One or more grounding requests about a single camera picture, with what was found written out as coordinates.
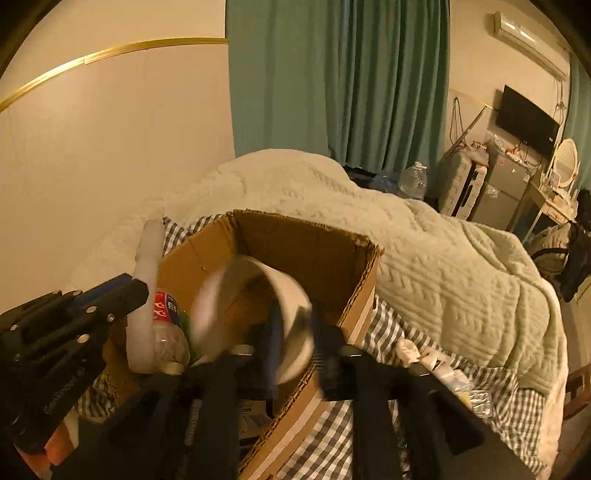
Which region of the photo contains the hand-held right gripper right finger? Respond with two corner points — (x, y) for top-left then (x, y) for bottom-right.
(308, 300), (550, 480)

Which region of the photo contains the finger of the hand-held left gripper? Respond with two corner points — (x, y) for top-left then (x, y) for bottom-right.
(69, 273), (136, 302)
(88, 279), (151, 325)

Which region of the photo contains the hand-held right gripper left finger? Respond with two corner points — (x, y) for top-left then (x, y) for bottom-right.
(51, 302), (287, 480)

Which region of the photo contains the white foam wrap piece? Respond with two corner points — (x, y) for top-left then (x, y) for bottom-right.
(127, 219), (167, 376)

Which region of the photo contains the white tape roll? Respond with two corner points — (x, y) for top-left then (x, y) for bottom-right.
(191, 256), (315, 385)

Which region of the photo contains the brown cardboard box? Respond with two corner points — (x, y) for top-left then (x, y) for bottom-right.
(104, 210), (385, 480)

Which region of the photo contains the clear plastic bottle red label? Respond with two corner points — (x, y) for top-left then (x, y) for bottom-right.
(152, 290), (192, 376)

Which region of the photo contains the green packet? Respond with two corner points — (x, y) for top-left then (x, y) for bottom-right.
(180, 309), (204, 361)

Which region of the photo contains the grey checked bed sheet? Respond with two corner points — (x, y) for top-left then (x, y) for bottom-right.
(76, 215), (550, 480)

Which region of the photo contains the printed paper packet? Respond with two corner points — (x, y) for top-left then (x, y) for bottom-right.
(238, 399), (274, 435)

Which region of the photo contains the crumpled white tissue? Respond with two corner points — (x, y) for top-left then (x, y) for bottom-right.
(394, 339), (422, 368)

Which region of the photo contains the white crumpled wrapper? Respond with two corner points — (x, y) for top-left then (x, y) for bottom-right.
(418, 348), (472, 394)

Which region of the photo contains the pale green knitted blanket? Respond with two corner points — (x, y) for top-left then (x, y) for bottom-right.
(69, 148), (570, 398)

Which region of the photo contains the silver blister pack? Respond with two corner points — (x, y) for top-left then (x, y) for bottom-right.
(466, 390), (498, 419)

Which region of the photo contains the blue plastic bag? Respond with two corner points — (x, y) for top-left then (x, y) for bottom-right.
(374, 170), (402, 193)

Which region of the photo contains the large clear water bottle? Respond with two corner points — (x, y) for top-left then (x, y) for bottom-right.
(399, 161), (430, 200)

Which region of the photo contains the pale hard suitcase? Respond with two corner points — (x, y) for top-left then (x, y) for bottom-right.
(436, 150), (488, 220)

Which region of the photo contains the grey mini fridge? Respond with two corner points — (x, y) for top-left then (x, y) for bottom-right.
(471, 141), (536, 232)

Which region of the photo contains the pale cushioned chair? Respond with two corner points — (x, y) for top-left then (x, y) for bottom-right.
(529, 225), (573, 278)

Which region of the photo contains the thin metal stand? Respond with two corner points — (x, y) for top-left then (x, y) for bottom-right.
(450, 97), (486, 154)

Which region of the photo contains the white dressing table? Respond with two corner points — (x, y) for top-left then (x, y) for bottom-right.
(508, 178), (579, 245)

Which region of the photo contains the dark hanging clothing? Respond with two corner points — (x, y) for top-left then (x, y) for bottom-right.
(561, 189), (591, 302)

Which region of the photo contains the wide teal curtain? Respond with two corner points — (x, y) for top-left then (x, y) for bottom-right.
(226, 0), (451, 172)

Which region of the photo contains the white oval vanity mirror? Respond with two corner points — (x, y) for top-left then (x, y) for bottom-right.
(549, 137), (579, 188)

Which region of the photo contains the black flat television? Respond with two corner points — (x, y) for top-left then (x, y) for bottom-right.
(496, 84), (562, 158)

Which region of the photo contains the narrow teal curtain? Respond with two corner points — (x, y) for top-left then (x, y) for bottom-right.
(563, 51), (591, 154)

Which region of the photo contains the white air conditioner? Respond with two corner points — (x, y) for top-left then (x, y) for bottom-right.
(492, 10), (571, 79)

